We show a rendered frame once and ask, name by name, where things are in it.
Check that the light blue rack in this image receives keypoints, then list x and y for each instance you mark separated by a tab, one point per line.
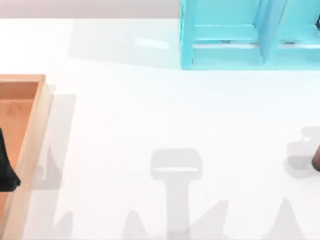
225	57

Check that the shallow salmon-coloured box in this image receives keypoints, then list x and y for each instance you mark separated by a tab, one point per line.
22	120

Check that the brown rounded object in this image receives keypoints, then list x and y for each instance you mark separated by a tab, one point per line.
317	160

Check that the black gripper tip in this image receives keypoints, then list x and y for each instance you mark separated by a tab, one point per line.
6	172

